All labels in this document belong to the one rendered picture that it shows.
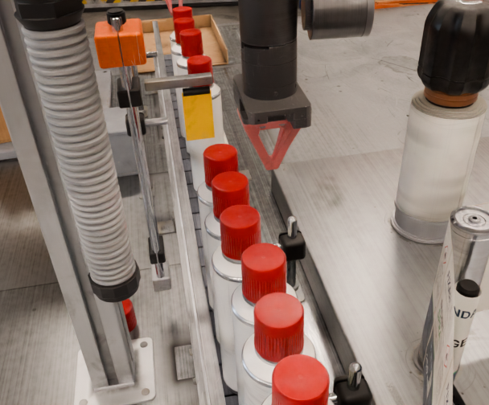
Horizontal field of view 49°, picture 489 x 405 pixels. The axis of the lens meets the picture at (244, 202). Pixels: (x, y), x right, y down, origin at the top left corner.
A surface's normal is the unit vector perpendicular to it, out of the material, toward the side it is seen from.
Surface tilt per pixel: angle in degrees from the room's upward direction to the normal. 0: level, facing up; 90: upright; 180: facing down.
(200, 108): 90
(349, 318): 0
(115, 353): 90
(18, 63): 90
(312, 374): 2
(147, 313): 0
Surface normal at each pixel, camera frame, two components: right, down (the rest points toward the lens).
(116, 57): 0.19, 0.57
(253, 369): -0.59, -0.31
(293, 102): -0.05, -0.81
